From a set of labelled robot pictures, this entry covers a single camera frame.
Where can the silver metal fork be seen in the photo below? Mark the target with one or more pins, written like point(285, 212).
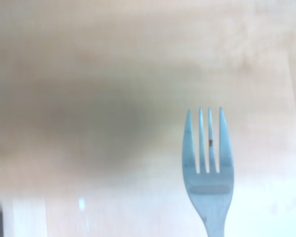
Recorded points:
point(207, 197)

